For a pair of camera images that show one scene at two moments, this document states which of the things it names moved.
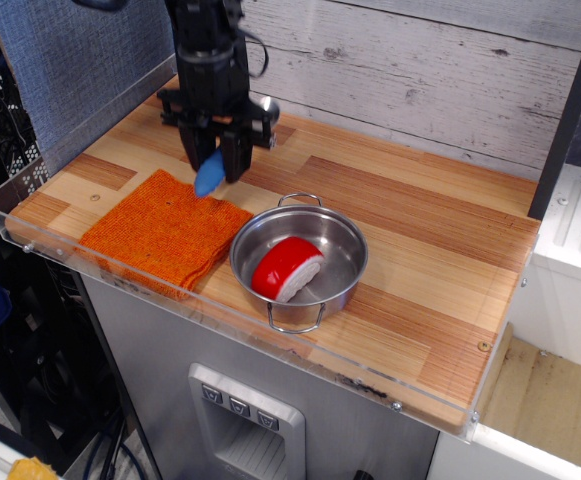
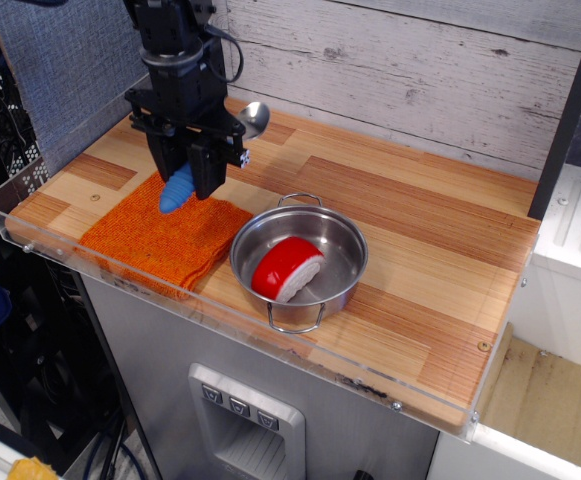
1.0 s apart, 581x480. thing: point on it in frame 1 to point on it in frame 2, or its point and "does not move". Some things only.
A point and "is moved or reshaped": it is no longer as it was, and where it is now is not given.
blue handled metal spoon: x=211 y=173 is moved or reshaped
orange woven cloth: x=165 y=234 does not move
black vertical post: x=570 y=112 does not move
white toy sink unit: x=546 y=411 does not move
